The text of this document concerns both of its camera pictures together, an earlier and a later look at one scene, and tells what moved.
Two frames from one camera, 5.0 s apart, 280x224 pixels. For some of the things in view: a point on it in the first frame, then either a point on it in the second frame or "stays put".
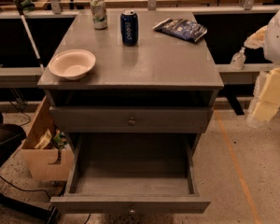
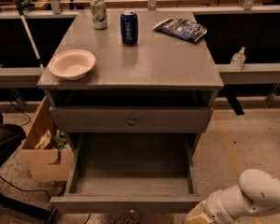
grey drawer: [132, 173] stays put
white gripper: [278, 39] → [217, 208]
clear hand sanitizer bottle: [238, 60] stays put
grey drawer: [131, 119] stays put
